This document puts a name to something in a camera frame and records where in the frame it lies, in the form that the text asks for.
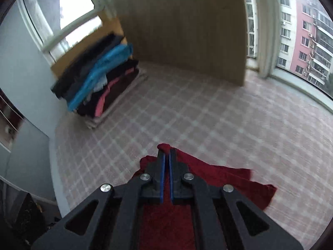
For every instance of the wooden headboard panel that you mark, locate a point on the wooden headboard panel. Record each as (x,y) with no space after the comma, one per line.
(204,36)

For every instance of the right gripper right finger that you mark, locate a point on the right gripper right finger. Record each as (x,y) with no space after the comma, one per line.
(223,218)

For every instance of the black folded garment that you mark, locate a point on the black folded garment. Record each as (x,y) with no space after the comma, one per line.
(81,65)

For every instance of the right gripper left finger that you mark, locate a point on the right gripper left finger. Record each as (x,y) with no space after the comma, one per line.
(106,219)

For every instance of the blue folded garment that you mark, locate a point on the blue folded garment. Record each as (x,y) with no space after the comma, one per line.
(104,64)

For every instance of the plaid bed sheet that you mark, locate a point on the plaid bed sheet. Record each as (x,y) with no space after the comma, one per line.
(282,135)

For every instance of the window frame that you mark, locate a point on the window frame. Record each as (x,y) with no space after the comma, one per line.
(63,29)

